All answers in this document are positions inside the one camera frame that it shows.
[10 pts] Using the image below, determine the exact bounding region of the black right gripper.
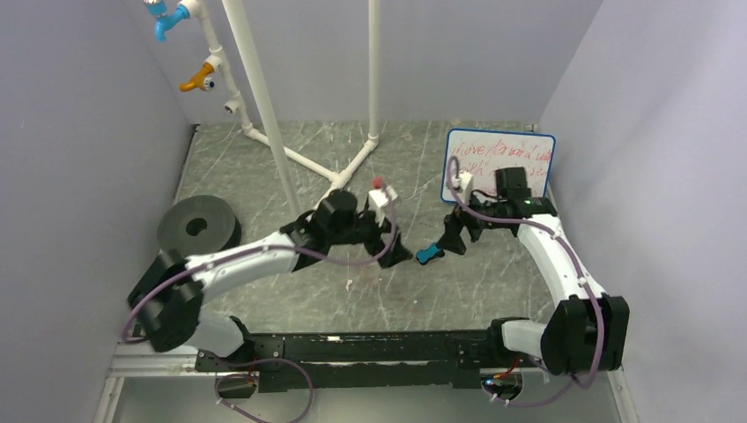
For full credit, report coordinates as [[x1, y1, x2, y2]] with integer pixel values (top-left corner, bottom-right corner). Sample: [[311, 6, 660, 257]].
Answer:
[[437, 184, 508, 255]]

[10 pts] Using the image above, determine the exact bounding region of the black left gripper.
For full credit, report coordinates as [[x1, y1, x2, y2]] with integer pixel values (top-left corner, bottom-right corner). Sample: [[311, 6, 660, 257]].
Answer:
[[329, 202, 412, 266]]

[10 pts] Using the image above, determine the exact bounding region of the blue whiteboard eraser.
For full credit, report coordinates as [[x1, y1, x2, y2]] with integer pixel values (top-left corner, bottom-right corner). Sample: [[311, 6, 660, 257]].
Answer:
[[415, 243, 445, 265]]

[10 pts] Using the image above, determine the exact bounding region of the blue framed whiteboard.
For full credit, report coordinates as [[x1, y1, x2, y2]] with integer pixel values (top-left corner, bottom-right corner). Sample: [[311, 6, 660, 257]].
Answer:
[[444, 128, 556, 197]]

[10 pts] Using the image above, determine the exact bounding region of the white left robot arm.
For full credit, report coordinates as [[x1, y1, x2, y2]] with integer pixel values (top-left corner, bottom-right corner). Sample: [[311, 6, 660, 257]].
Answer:
[[125, 185, 412, 370]]

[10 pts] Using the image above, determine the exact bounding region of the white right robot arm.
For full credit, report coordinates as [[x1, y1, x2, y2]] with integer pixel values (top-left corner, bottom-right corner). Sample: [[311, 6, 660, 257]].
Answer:
[[435, 167, 630, 376]]

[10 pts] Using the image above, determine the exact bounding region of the black foam disc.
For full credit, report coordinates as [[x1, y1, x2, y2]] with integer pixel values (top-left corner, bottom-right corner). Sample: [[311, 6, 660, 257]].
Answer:
[[156, 195, 242, 256]]

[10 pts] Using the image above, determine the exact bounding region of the orange tap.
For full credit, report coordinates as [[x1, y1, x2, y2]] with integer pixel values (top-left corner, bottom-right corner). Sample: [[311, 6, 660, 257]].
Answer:
[[179, 62, 215, 93]]

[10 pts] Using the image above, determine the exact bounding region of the blue tap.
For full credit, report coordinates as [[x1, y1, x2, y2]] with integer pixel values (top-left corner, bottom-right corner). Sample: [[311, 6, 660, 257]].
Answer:
[[142, 0, 191, 42]]

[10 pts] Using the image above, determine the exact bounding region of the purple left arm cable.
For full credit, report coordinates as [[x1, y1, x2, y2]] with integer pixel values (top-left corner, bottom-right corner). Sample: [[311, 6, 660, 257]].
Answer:
[[121, 198, 401, 345]]

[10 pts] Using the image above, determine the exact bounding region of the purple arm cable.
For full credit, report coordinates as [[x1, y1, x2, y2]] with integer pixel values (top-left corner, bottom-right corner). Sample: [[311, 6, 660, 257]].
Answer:
[[121, 198, 401, 345], [446, 156, 606, 391]]

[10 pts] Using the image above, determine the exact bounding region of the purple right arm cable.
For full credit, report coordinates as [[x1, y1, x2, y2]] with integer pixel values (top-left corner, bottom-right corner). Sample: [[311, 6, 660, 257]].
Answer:
[[446, 156, 606, 391]]

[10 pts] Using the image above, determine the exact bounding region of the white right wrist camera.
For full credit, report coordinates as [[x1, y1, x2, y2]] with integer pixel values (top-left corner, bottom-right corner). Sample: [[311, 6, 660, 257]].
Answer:
[[451, 171, 473, 195]]

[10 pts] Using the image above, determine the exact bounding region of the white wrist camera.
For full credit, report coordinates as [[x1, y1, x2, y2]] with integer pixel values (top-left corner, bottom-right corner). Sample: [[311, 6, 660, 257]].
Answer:
[[367, 176, 398, 226], [451, 171, 473, 195]]

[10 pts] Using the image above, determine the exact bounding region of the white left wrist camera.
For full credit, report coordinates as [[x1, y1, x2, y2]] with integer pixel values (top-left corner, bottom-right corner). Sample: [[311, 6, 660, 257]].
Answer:
[[367, 176, 398, 226]]

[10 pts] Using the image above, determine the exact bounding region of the white pvc pipe frame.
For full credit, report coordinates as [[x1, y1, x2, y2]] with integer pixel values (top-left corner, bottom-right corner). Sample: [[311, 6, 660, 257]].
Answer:
[[177, 0, 383, 220]]

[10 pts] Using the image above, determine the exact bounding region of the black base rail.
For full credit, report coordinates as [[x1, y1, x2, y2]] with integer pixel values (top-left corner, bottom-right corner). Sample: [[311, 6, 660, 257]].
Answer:
[[195, 330, 529, 393]]

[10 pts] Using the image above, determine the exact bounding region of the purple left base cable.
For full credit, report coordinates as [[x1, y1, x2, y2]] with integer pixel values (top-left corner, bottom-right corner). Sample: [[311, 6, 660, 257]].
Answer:
[[214, 358, 317, 423]]

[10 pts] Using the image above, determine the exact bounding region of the aluminium extrusion rail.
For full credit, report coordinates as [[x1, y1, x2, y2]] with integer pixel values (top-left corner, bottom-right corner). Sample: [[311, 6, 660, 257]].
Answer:
[[108, 344, 197, 378]]

